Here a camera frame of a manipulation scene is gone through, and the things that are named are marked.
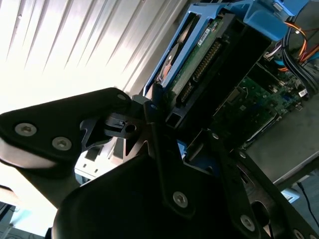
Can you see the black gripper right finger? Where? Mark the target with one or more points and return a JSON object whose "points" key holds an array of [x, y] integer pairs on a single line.
{"points": [[231, 189]]}

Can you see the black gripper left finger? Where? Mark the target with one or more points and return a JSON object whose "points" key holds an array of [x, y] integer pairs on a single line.
{"points": [[62, 119]]}

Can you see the hard disk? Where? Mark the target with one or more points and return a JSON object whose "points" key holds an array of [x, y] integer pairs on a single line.
{"points": [[224, 62]]}

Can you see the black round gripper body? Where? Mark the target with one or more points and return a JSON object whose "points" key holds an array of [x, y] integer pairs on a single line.
{"points": [[112, 211]]}

